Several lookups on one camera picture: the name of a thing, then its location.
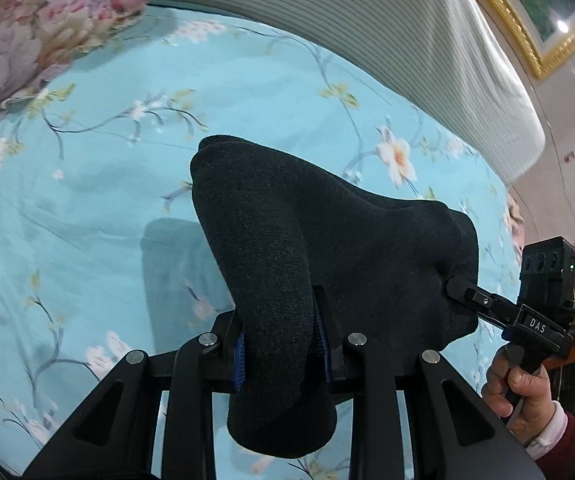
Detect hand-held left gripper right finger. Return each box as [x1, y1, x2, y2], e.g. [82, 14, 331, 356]
[311, 285, 545, 480]

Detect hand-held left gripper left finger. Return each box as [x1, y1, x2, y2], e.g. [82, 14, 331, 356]
[22, 310, 246, 480]

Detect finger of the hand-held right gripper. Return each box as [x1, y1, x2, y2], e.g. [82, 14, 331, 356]
[445, 279, 522, 318]
[477, 312, 517, 335]

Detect black pants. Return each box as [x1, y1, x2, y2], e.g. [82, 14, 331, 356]
[190, 134, 481, 461]

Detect person's right forearm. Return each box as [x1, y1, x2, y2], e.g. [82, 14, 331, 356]
[521, 400, 575, 462]

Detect person's right hand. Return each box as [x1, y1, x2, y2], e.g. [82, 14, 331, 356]
[481, 345, 568, 447]

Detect blue floral bedsheet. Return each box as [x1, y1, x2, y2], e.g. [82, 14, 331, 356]
[0, 5, 524, 480]

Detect gold framed picture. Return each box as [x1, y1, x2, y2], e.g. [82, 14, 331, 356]
[455, 0, 575, 79]

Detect white ribbed headboard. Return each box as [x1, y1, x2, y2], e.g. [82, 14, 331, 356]
[92, 0, 548, 192]

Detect pink floral pillow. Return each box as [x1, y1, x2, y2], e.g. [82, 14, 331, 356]
[0, 0, 149, 147]

